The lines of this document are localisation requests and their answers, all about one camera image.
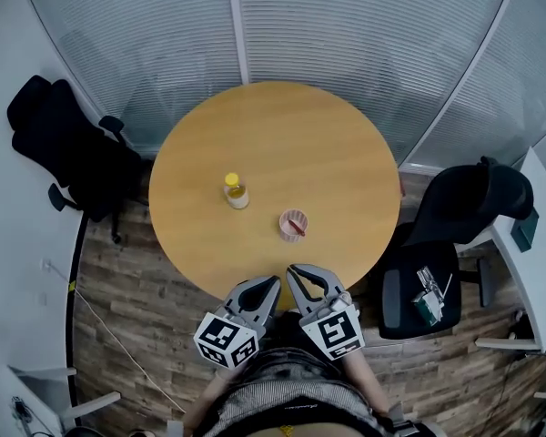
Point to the black power adapter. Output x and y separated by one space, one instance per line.
22 409

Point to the pink ribbed pen holder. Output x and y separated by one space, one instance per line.
291 232

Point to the thin white stick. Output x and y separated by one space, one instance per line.
446 286

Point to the person's right forearm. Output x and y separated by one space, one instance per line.
368 380

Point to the curved white desk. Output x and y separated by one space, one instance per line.
23 262

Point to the red pen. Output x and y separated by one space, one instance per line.
296 226

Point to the white desk with green box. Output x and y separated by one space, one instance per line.
539 289

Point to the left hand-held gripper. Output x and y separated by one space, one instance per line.
225 337

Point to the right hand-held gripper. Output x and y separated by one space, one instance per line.
337 332

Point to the black mesh office chair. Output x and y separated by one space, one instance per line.
459 226

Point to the person's grey patterned clothing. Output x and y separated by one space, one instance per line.
296 389

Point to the white wall socket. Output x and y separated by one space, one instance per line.
46 265

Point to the black office chair with headrest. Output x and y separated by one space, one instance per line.
68 153

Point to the yellow-capped clear bottle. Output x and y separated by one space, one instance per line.
236 195

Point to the person's left forearm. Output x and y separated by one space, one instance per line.
211 396

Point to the clear plastic packet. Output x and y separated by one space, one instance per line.
428 281

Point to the dark green box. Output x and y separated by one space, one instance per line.
525 230

